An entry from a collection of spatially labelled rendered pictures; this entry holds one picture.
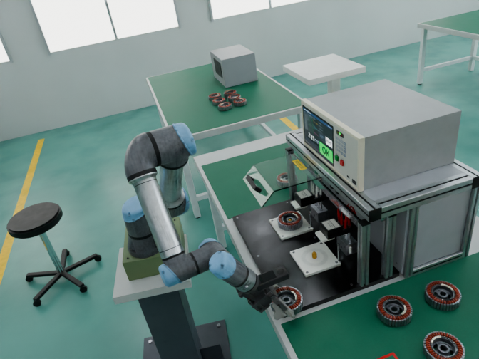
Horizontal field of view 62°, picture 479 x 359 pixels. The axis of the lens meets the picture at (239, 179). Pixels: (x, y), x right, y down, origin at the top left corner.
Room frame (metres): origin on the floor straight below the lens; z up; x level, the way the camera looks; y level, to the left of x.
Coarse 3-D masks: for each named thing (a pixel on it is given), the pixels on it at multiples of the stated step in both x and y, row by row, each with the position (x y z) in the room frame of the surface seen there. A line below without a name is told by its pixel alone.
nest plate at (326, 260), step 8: (304, 248) 1.26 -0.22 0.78; (312, 248) 1.26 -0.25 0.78; (320, 248) 1.25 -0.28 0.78; (328, 248) 1.24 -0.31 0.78; (296, 256) 1.22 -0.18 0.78; (304, 256) 1.21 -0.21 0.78; (320, 256) 1.20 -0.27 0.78; (328, 256) 1.19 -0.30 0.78; (304, 264) 1.17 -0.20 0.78; (312, 264) 1.16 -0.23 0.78; (320, 264) 1.16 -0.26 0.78; (328, 264) 1.15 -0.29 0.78; (336, 264) 1.14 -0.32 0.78; (304, 272) 1.13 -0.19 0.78; (312, 272) 1.12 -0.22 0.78
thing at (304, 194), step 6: (294, 192) 1.48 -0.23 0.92; (300, 192) 1.47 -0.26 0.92; (306, 192) 1.46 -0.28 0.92; (294, 198) 1.48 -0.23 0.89; (300, 198) 1.43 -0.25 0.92; (306, 198) 1.42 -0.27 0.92; (312, 198) 1.43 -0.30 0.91; (318, 198) 1.44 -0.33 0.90; (324, 198) 1.44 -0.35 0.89; (294, 204) 1.44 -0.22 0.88; (300, 204) 1.42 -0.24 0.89; (306, 204) 1.42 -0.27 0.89; (318, 204) 1.47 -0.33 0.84
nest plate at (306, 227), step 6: (270, 222) 1.48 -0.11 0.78; (276, 222) 1.47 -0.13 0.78; (306, 222) 1.43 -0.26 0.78; (276, 228) 1.42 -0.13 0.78; (300, 228) 1.40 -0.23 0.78; (306, 228) 1.39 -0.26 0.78; (312, 228) 1.38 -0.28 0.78; (282, 234) 1.37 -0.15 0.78; (288, 234) 1.37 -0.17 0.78; (294, 234) 1.36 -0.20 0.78
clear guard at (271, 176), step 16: (272, 160) 1.54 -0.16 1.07; (288, 160) 1.52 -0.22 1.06; (304, 160) 1.49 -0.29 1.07; (256, 176) 1.45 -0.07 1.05; (272, 176) 1.41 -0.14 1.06; (288, 176) 1.39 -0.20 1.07; (304, 176) 1.37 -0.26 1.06; (320, 176) 1.35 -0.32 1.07; (256, 192) 1.38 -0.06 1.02; (272, 192) 1.30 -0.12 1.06
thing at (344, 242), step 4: (340, 236) 1.25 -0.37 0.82; (344, 236) 1.24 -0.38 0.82; (348, 236) 1.24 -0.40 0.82; (340, 240) 1.24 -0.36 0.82; (344, 240) 1.22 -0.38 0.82; (348, 240) 1.22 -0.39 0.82; (352, 240) 1.22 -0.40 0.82; (340, 244) 1.24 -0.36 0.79; (344, 244) 1.20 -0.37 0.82; (348, 244) 1.20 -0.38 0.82; (352, 244) 1.20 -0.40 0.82; (356, 244) 1.20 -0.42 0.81; (340, 248) 1.24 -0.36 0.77; (344, 248) 1.20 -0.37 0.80; (348, 248) 1.19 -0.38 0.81; (352, 248) 1.20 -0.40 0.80; (356, 248) 1.20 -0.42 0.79; (344, 252) 1.20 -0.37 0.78; (348, 252) 1.19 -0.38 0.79; (352, 252) 1.20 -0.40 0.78
